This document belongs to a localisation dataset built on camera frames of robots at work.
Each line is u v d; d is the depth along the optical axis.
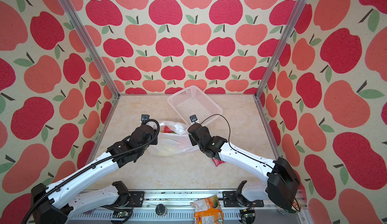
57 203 0.40
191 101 1.18
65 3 0.74
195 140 0.60
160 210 0.63
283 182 0.40
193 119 0.69
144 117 0.66
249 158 0.47
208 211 0.68
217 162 0.86
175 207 0.74
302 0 0.72
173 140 0.85
